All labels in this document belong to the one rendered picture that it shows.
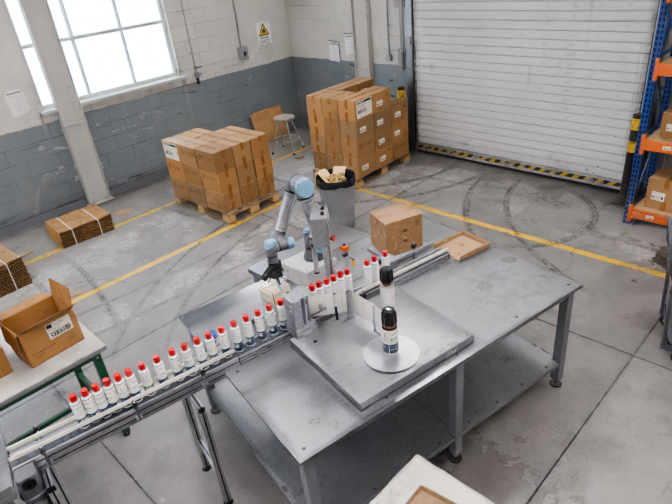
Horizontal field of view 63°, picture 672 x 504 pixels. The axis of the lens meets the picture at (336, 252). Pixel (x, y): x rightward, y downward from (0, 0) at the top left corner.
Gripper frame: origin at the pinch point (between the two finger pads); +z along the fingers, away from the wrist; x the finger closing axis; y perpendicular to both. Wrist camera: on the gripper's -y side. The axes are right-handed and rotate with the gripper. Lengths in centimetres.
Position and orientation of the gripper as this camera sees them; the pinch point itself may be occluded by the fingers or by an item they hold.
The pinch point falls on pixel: (274, 289)
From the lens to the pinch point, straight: 366.7
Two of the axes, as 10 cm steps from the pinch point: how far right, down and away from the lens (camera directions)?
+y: 7.0, -3.9, 6.0
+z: 0.8, 8.8, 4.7
